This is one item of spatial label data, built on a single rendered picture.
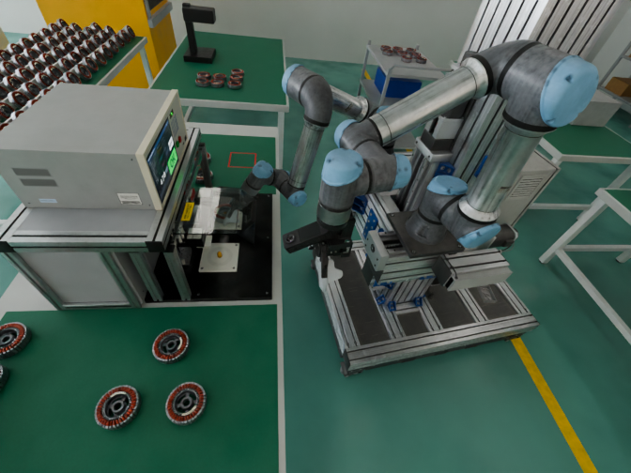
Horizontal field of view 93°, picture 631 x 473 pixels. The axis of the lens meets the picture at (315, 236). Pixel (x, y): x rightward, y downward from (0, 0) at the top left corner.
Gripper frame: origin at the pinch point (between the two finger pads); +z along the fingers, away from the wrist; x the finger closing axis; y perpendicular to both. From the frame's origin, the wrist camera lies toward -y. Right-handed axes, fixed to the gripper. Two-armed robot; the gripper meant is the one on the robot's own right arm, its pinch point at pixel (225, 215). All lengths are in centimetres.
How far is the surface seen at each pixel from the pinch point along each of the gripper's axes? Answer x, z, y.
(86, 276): -48, 5, -36
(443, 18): 533, -140, 235
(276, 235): -6.5, -8.5, 23.7
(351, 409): -63, 33, 101
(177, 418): -84, -1, 3
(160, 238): -46, -25, -22
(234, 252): -21.9, -2.9, 7.3
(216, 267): -30.4, -0.1, 2.3
